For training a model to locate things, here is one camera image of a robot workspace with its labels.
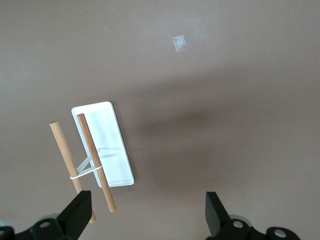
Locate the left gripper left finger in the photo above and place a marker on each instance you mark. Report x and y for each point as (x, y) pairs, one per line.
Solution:
(75, 217)

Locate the wooden rack rod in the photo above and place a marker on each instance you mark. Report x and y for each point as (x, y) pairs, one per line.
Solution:
(65, 150)
(89, 140)

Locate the clear tape patch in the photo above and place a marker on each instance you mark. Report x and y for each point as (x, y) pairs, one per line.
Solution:
(180, 43)

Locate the white rack base tray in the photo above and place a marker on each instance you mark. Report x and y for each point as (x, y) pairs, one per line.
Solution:
(107, 140)

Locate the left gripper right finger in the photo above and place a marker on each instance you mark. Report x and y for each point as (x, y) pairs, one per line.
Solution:
(220, 222)

